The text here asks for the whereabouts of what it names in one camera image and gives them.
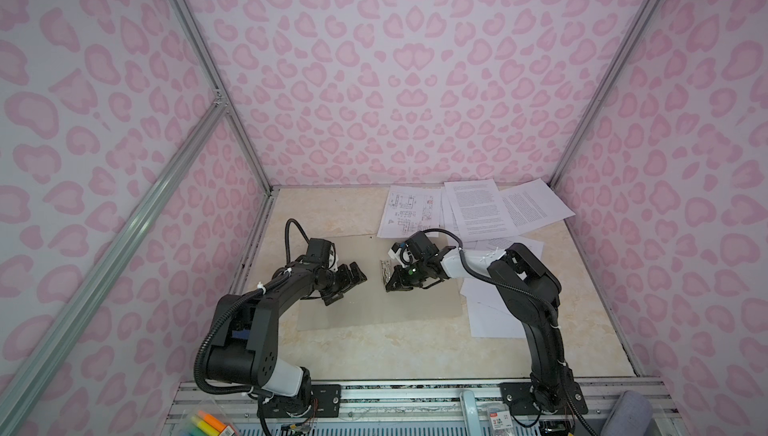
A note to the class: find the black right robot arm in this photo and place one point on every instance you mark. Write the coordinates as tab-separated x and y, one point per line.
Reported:
529	291

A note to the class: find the highlighter marker pack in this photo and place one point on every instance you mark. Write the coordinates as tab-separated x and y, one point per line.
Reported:
201	423

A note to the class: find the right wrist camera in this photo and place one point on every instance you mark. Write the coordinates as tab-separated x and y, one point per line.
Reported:
417	248

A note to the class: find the blank white paper sheet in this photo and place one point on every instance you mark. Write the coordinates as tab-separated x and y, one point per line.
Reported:
488	315

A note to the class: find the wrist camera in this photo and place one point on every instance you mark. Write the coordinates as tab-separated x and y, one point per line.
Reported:
417	248
321	252

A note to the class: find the right corner aluminium post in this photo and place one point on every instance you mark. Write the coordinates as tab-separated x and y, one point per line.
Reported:
635	31

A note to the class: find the technical drawing paper sheet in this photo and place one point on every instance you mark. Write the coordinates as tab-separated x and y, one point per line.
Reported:
408	210

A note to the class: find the corner aluminium post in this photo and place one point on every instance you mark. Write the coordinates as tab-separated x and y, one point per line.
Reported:
635	31
201	49

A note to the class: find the right printed text sheet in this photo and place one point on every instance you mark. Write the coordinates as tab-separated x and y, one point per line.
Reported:
534	205

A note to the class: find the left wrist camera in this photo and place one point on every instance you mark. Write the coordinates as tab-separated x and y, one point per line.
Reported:
321	252

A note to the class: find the diagonal aluminium frame bar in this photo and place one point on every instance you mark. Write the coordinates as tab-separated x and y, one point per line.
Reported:
39	369

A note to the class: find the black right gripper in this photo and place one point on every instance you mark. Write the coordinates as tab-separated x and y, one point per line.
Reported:
402	282

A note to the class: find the small labelled plastic bag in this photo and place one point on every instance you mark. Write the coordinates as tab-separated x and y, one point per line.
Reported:
501	423

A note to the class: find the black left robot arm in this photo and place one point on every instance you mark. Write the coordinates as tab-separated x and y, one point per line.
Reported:
240	352

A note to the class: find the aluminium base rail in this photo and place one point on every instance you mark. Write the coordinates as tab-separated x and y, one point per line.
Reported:
424	407

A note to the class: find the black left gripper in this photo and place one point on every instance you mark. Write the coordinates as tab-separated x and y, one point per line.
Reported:
347	281

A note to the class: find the central printed text sheet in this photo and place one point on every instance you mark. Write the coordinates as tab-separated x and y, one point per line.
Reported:
479	210

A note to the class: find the left corner aluminium post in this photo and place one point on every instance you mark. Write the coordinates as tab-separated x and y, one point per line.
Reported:
201	49

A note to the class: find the grey foam roll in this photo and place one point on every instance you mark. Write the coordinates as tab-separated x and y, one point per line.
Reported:
631	416

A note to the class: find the translucent beige file folder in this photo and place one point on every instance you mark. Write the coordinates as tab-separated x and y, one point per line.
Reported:
369	303

